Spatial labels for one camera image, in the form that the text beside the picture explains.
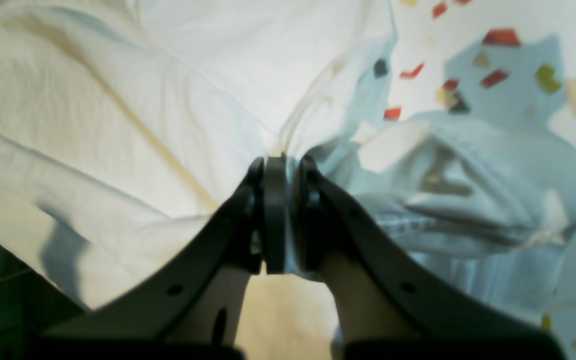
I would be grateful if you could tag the terrazzo pattern tablecloth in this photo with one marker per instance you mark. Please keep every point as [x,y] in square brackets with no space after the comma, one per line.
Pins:
[509,66]

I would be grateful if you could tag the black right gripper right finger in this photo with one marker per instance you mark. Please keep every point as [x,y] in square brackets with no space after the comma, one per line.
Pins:
[389,306]

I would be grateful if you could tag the white T-shirt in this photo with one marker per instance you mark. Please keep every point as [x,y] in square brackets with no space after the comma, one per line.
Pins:
[125,124]

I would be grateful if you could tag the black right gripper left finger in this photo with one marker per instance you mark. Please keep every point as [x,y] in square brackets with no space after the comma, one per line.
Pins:
[189,309]

